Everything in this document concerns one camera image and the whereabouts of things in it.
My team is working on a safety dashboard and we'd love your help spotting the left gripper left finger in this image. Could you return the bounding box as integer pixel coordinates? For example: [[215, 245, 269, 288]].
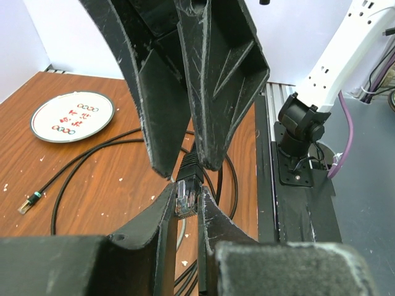
[[1, 183, 178, 295]]

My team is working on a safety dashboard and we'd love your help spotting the long black ethernet cable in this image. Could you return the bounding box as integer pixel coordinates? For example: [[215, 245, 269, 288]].
[[17, 128, 238, 237]]

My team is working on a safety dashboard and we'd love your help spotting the white round printed plate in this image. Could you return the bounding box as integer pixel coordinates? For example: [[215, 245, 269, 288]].
[[30, 91, 115, 143]]

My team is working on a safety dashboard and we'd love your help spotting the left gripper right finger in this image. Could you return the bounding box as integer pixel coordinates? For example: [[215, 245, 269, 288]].
[[197, 187, 378, 295]]

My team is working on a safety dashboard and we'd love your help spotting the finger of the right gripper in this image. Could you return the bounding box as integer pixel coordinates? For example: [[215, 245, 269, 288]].
[[175, 1, 270, 171], [81, 0, 189, 178]]

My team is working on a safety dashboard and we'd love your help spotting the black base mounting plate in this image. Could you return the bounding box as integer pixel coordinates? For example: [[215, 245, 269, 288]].
[[254, 96, 342, 243]]

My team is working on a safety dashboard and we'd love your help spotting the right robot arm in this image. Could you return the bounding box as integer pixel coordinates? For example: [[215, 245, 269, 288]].
[[82, 1, 394, 178]]

